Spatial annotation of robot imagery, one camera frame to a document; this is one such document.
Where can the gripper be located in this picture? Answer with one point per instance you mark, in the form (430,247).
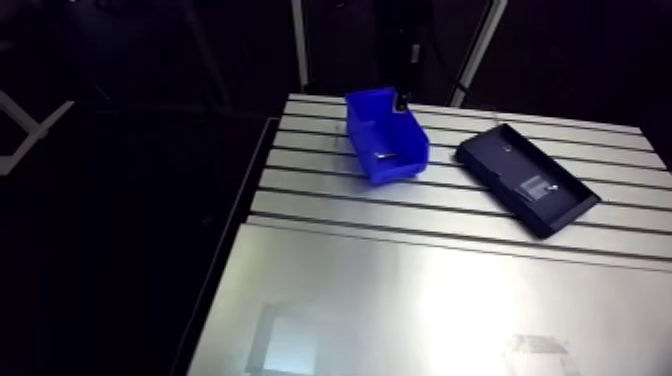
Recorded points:
(402,102)

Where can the steel bolt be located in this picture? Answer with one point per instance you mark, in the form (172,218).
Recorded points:
(386,155)

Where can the blue bin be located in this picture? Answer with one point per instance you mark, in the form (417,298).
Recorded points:
(386,136)

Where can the black tray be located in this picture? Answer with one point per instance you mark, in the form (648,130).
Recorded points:
(525,178)

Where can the steel screw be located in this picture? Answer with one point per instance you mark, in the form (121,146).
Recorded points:
(551,187)

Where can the white slanted post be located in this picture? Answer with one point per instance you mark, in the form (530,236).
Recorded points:
(478,52)

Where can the white frame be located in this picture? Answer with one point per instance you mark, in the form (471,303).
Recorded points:
(31,131)

